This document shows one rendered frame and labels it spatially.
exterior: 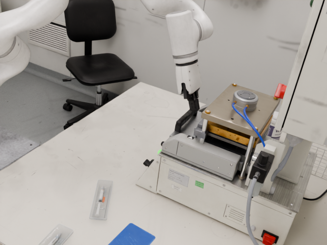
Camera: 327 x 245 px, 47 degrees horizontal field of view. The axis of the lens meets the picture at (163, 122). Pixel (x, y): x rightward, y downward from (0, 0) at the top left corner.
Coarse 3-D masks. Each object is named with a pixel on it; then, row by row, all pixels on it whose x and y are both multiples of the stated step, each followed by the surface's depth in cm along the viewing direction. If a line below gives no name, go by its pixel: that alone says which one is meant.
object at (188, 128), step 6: (198, 114) 141; (192, 120) 137; (198, 120) 138; (186, 126) 133; (192, 126) 133; (174, 132) 129; (180, 132) 129; (186, 132) 130; (192, 132) 130; (198, 138) 127; (264, 138) 132; (270, 138) 133; (240, 162) 118; (240, 168) 119
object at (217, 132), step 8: (208, 128) 119; (216, 128) 118; (224, 128) 117; (264, 128) 120; (216, 136) 119; (224, 136) 118; (232, 136) 116; (240, 136) 115; (248, 136) 115; (240, 144) 116
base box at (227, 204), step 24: (168, 168) 125; (168, 192) 130; (192, 192) 125; (216, 192) 120; (240, 192) 115; (216, 216) 124; (240, 216) 119; (264, 216) 115; (288, 216) 111; (264, 240) 114
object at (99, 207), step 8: (104, 184) 132; (112, 184) 132; (96, 192) 128; (104, 192) 128; (96, 200) 125; (104, 200) 125; (96, 208) 122; (104, 208) 122; (96, 216) 119; (104, 216) 119
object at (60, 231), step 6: (54, 228) 113; (60, 228) 113; (66, 228) 113; (48, 234) 110; (54, 234) 111; (60, 234) 111; (66, 234) 111; (42, 240) 108; (48, 240) 109; (54, 240) 109; (60, 240) 109
